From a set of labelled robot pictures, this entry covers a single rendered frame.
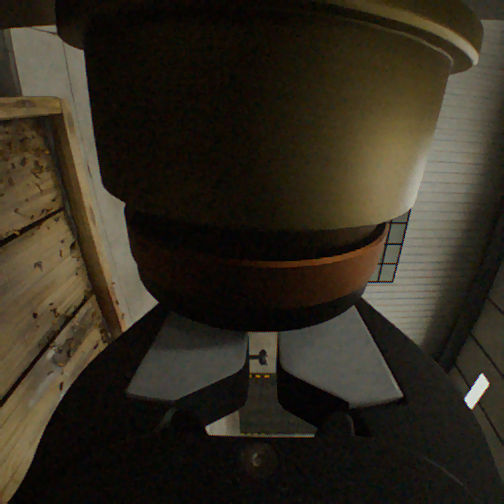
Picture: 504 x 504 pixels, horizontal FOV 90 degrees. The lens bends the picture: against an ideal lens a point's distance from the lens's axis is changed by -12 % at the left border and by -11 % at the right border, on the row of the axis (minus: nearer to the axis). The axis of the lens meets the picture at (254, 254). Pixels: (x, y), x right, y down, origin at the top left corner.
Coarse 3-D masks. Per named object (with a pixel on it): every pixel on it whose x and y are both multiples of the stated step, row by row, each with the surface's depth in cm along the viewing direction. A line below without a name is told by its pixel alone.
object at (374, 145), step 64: (64, 0) 3; (128, 0) 3; (192, 0) 3; (256, 0) 3; (320, 0) 3; (384, 0) 3; (448, 0) 3; (128, 64) 4; (192, 64) 3; (256, 64) 3; (320, 64) 3; (384, 64) 4; (448, 64) 4; (128, 128) 4; (192, 128) 4; (256, 128) 4; (320, 128) 4; (384, 128) 4; (128, 192) 5; (192, 192) 4; (256, 192) 4; (320, 192) 4; (384, 192) 5; (192, 256) 5; (256, 256) 5; (320, 256) 6; (256, 320) 6; (320, 320) 7
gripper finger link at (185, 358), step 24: (168, 336) 8; (192, 336) 8; (216, 336) 8; (240, 336) 8; (144, 360) 7; (168, 360) 7; (192, 360) 7; (216, 360) 7; (240, 360) 7; (144, 384) 6; (168, 384) 6; (192, 384) 6; (216, 384) 6; (240, 384) 7; (192, 408) 6; (216, 408) 7; (240, 408) 7
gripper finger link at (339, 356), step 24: (288, 336) 8; (312, 336) 8; (336, 336) 8; (360, 336) 7; (288, 360) 7; (312, 360) 7; (336, 360) 7; (360, 360) 7; (384, 360) 7; (288, 384) 7; (312, 384) 6; (336, 384) 6; (360, 384) 6; (384, 384) 6; (288, 408) 7; (312, 408) 7; (336, 408) 6
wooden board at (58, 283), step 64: (0, 128) 18; (64, 128) 23; (0, 192) 18; (64, 192) 25; (0, 256) 18; (64, 256) 26; (0, 320) 18; (64, 320) 25; (0, 384) 18; (64, 384) 25; (0, 448) 17
